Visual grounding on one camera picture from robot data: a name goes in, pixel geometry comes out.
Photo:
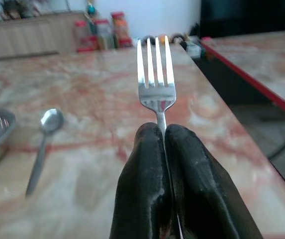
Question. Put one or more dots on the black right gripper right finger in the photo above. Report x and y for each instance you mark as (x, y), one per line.
(202, 184)

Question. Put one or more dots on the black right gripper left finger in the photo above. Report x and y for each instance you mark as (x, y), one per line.
(142, 184)

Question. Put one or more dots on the wooden cabinet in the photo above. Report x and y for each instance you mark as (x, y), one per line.
(23, 37)

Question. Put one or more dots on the silver metal spoon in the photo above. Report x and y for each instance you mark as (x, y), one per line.
(45, 139)

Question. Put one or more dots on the silver metal fork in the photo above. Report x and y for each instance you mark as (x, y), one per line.
(156, 82)

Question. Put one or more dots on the white box with clutter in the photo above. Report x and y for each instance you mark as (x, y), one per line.
(193, 48)

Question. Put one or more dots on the small teal figurine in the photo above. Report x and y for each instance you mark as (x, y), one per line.
(91, 10)

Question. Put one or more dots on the black television screen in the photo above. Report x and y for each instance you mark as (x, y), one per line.
(249, 16)

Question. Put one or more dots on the red-lidded clear plastic jar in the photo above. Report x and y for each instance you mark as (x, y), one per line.
(82, 37)

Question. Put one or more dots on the marble table with red edge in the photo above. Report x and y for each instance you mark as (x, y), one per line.
(261, 64)

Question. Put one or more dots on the clear jar with grains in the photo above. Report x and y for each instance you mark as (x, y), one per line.
(104, 35)

